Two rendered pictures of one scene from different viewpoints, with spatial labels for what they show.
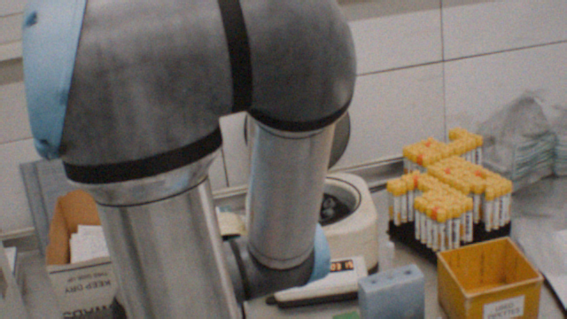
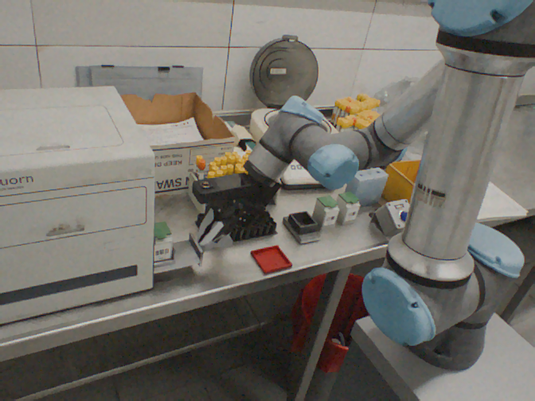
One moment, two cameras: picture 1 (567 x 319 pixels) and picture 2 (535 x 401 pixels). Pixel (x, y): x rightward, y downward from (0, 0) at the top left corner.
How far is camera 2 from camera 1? 0.52 m
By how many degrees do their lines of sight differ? 24
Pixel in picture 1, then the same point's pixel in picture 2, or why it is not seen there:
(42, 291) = not seen: hidden behind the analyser
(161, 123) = not seen: outside the picture
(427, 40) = (359, 33)
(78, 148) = (509, 29)
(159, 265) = (500, 118)
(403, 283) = (377, 177)
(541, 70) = (411, 66)
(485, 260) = (408, 172)
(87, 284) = (165, 162)
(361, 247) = not seen: hidden behind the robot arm
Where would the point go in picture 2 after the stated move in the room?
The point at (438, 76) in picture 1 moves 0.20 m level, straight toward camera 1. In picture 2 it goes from (357, 58) to (372, 78)
